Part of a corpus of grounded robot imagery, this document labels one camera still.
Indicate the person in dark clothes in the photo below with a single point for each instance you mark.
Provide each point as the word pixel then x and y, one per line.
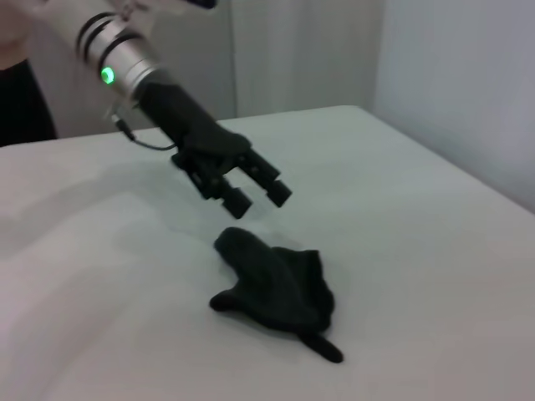
pixel 21 108

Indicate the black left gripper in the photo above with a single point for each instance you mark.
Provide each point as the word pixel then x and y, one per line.
pixel 188 125

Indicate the dark rag with loop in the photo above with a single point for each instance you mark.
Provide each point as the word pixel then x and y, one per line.
pixel 284 288

